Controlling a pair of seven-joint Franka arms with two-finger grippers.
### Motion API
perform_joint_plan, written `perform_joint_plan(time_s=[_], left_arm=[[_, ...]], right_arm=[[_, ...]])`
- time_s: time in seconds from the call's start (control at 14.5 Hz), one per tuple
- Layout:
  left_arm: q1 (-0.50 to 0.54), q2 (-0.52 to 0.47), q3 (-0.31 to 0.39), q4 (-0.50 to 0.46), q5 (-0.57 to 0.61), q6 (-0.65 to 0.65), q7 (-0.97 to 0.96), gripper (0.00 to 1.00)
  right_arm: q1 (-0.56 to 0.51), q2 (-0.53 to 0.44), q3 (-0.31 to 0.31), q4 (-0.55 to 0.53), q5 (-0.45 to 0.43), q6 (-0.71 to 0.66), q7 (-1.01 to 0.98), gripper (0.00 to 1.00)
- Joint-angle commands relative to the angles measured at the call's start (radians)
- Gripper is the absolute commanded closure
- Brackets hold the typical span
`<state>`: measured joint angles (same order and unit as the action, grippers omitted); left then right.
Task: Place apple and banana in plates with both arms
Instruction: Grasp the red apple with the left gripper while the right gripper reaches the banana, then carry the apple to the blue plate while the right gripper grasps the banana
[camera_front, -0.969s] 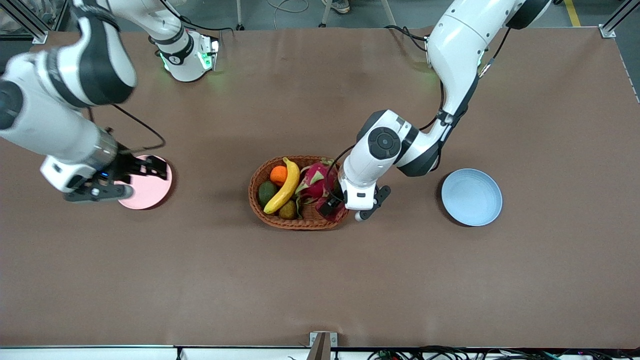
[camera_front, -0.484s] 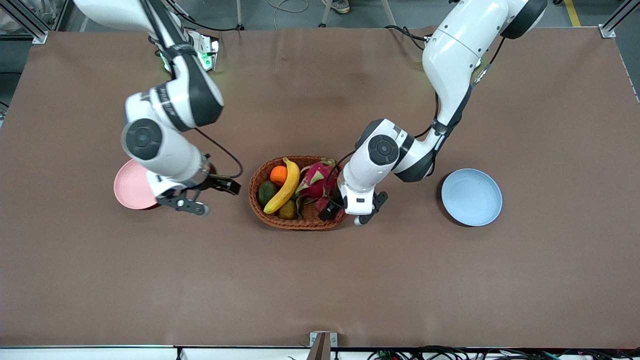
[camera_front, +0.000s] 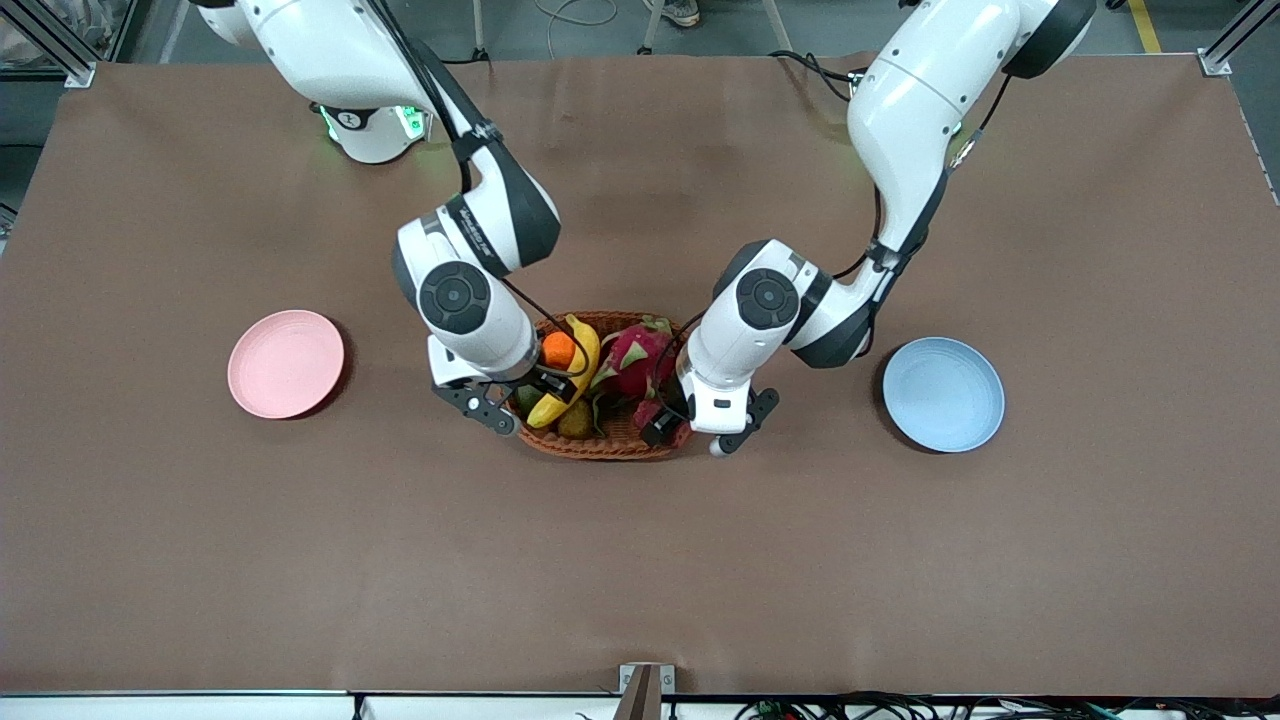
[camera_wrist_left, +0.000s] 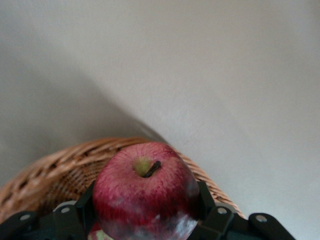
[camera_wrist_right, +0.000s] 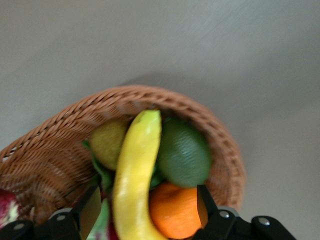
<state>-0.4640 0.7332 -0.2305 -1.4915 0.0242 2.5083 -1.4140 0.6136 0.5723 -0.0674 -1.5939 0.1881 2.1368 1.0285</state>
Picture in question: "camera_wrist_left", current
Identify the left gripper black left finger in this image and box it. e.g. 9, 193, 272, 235
0, 180, 97, 240

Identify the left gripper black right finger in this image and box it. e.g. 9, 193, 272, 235
186, 180, 300, 240

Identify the red apple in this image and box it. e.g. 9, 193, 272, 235
92, 141, 201, 240

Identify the brown woven wicker basket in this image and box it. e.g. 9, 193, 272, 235
0, 136, 247, 240

